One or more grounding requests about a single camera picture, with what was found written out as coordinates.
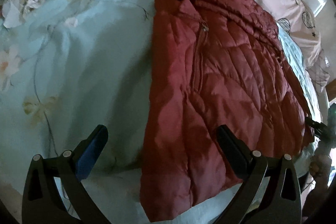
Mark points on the light blue floral quilt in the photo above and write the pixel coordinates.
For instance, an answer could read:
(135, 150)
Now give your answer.
(75, 64)

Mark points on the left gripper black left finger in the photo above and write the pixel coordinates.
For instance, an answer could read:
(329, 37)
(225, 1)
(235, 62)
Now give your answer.
(53, 190)

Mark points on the person's right hand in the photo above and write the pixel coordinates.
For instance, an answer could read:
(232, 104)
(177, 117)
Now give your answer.
(320, 166)

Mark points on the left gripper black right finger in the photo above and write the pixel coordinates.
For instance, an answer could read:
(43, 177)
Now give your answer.
(270, 191)

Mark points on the red quilted puffer coat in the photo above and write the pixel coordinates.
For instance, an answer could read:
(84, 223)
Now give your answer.
(214, 62)

